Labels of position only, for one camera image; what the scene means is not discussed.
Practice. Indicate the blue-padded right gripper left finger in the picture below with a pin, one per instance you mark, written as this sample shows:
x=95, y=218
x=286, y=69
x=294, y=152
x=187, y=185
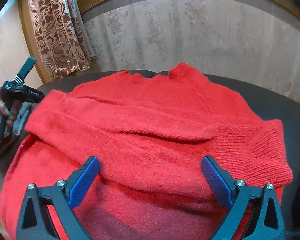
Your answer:
x=35, y=221

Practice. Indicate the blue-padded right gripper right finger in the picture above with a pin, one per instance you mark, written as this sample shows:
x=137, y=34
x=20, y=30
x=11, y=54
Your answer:
x=265, y=222

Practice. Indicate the red knit sweater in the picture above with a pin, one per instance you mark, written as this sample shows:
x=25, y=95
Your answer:
x=150, y=135

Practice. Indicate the person's left hand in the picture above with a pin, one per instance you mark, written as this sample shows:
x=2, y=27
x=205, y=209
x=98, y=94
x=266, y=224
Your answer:
x=5, y=112

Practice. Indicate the brown patterned curtain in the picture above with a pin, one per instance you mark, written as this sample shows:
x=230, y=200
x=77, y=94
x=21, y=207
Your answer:
x=63, y=44

